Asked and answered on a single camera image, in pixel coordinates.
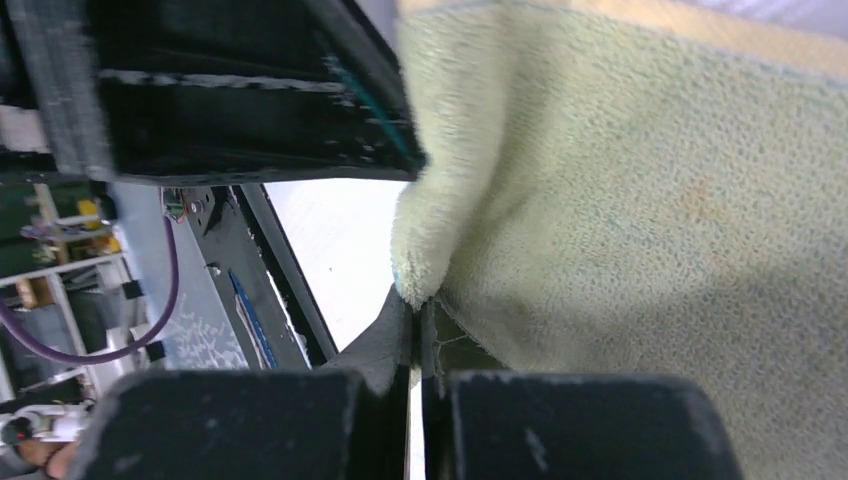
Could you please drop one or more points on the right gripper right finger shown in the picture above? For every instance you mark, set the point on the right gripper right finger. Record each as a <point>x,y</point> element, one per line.
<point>445,348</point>

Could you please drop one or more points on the green yellow towel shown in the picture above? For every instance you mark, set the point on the green yellow towel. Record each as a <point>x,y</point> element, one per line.
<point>642,186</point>

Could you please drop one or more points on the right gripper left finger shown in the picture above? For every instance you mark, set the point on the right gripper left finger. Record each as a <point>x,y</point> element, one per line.
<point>377,420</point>

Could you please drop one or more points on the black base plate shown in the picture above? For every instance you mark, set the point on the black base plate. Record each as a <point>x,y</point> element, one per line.
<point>262,287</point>

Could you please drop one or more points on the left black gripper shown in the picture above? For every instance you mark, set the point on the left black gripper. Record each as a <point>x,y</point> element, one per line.
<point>191,93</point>

